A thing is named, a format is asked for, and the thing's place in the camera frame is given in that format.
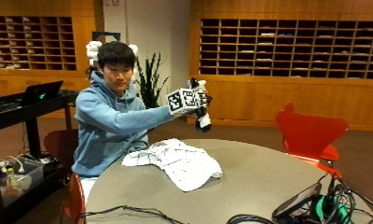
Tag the black tablet device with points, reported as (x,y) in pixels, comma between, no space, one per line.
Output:
(297,200)

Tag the green stand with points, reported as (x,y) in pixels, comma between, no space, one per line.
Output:
(332,210)

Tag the red chair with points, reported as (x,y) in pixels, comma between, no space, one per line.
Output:
(308,133)
(72,196)

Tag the clear plastic bin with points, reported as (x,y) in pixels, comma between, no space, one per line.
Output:
(23,182)

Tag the white checked cloth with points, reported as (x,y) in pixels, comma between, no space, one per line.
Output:
(183,161)

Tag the wooden pigeonhole shelf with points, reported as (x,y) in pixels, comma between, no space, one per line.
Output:
(292,48)
(34,43)

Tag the white padded device on stand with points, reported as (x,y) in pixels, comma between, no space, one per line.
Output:
(92,49)

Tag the green potted plant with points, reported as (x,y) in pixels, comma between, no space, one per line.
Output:
(151,84)

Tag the white cube with black markers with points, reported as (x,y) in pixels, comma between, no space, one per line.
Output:
(181,101)

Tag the black side table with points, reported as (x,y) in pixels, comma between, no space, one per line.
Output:
(24,113)

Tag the white wall switches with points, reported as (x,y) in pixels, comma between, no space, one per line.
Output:
(111,2)

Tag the black laptop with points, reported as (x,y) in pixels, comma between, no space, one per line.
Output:
(40,93)

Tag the the person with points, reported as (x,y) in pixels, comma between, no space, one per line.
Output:
(108,124)

